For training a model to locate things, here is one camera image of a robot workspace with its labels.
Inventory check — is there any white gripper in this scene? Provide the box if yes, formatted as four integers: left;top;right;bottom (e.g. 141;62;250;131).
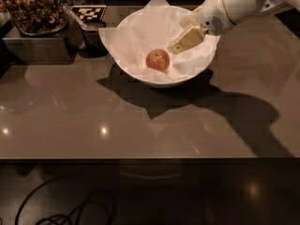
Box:
168;0;235;54

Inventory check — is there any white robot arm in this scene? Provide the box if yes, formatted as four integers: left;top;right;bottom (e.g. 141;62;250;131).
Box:
168;0;300;54

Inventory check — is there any red apple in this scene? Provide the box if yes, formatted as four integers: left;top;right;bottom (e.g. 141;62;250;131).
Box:
145;49;170;72

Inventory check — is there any white bowl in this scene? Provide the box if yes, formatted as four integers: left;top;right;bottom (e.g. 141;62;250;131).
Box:
114;5;218;89

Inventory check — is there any white paper liner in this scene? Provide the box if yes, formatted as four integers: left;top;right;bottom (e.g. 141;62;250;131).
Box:
97;0;225;83

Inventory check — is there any white utensil in cup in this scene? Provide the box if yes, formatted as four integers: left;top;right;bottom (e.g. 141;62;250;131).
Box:
63;4;94;31

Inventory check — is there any black white marker tag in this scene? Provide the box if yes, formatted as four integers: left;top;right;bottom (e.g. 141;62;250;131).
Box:
72;5;106;23

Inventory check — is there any dark metal box stand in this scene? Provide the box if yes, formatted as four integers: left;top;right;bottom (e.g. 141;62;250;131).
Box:
3;22;83;65

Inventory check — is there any black floor cable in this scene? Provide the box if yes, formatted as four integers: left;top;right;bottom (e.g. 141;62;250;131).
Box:
14;175;116;225

